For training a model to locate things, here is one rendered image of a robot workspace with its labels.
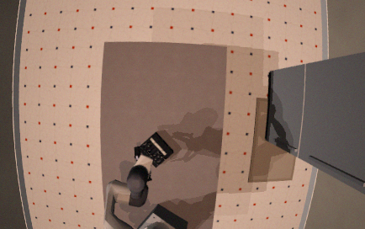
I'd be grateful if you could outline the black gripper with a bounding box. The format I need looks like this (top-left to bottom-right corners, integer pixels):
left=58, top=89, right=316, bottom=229
left=135, top=146, right=152, bottom=182

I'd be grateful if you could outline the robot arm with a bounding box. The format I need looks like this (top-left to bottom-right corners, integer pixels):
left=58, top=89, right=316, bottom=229
left=103, top=154, right=169, bottom=229

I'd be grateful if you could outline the black lighting desk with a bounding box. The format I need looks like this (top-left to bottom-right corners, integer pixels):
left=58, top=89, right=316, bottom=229
left=139, top=132, right=173, bottom=168

